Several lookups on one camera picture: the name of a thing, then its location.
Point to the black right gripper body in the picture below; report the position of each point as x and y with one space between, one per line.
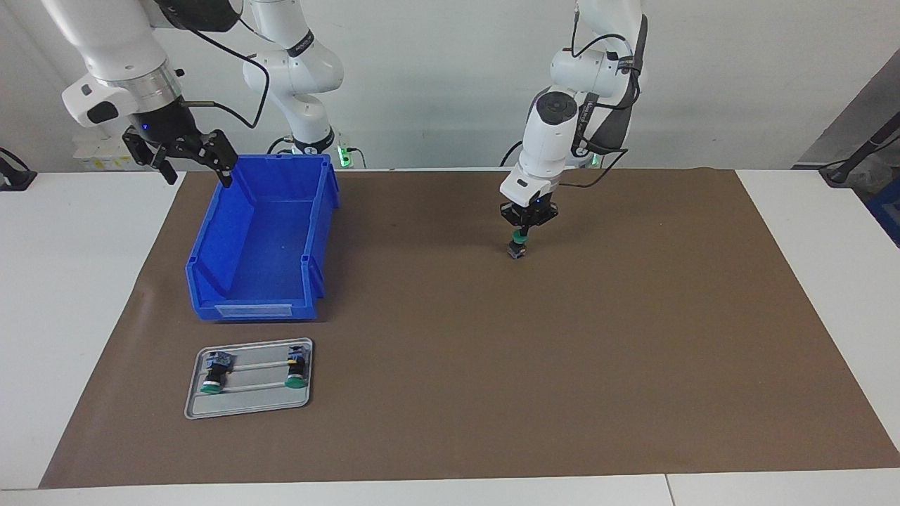
165 126

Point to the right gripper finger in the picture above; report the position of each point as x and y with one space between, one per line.
144 149
214 149

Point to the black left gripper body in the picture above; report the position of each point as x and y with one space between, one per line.
531 212

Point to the green push button switch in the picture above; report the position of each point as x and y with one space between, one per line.
296 371
214 372
517 250

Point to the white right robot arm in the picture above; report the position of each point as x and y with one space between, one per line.
112 42

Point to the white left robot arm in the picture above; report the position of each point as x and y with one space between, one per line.
548 133

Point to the pale yellow box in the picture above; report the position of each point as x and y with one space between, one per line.
98 163

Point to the blue plastic storage bin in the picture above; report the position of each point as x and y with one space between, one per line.
267 246

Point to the green lit base connector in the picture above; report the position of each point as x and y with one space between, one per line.
344 154

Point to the brown table mat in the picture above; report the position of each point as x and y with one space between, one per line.
492 386

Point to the silver metal tray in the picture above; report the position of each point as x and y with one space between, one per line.
253 404

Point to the blue crate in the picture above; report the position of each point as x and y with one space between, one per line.
889 211

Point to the black clamp mount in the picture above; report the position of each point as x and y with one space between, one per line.
14 181

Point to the black camera stand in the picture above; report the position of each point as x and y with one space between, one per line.
840 172

